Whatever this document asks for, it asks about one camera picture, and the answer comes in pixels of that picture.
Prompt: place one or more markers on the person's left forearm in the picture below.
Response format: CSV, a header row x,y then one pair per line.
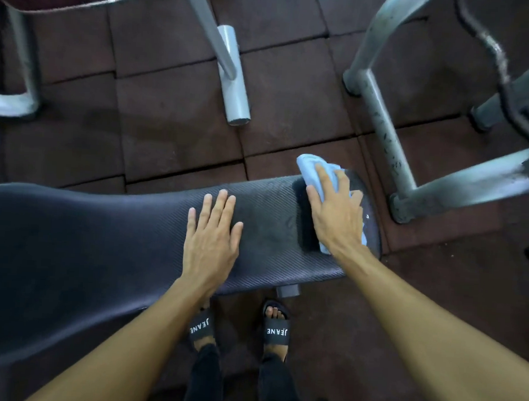
x,y
130,351

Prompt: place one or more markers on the grey curved metal leg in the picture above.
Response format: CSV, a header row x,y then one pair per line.
x,y
25,58

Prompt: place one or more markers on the grey metal rack frame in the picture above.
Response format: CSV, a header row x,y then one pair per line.
x,y
385,125

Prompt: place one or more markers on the person's left hand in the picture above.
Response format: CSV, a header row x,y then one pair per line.
x,y
209,248

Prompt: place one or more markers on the grey bench support post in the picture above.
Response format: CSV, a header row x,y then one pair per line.
x,y
288,291

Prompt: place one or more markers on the person's right forearm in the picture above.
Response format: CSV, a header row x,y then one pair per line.
x,y
434,347

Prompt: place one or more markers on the light blue cleaning cloth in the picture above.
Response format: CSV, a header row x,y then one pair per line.
x,y
306,167

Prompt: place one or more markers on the black textured bench pad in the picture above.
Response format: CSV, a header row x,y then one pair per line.
x,y
110,242

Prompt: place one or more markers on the person's left middle finger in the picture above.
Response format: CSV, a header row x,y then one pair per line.
x,y
219,205

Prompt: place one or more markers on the person's right middle finger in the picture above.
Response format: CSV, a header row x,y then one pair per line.
x,y
343,184

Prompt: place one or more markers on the person's right thumb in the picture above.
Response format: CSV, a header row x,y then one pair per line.
x,y
313,201

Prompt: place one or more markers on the person's left thumb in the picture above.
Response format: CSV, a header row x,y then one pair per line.
x,y
236,237

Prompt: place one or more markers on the person's right hand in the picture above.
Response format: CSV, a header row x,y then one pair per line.
x,y
337,220

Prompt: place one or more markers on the black bent barbell bar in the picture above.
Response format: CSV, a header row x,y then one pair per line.
x,y
497,52

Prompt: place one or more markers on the black trousers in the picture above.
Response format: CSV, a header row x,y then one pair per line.
x,y
275,389

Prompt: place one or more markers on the person's left little finger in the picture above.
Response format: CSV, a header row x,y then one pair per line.
x,y
191,222

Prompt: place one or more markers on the black slide sandal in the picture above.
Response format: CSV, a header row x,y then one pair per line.
x,y
201,328
276,332

